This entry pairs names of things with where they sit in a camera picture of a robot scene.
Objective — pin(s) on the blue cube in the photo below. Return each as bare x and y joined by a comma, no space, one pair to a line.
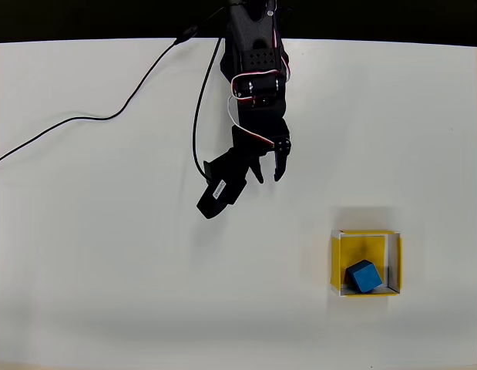
363,275

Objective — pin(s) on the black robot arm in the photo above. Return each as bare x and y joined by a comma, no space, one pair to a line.
253,38

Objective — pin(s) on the yellow paper box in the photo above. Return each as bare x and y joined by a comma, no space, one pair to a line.
361,246

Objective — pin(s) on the black webcam on gripper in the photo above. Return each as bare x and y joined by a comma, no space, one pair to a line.
219,192

